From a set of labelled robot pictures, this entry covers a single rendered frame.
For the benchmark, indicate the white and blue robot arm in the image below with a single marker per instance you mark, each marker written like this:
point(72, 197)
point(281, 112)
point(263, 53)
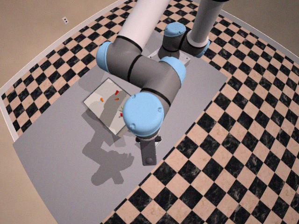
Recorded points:
point(145, 111)

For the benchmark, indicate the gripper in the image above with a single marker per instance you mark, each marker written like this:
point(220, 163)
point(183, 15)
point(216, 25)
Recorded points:
point(157, 139)

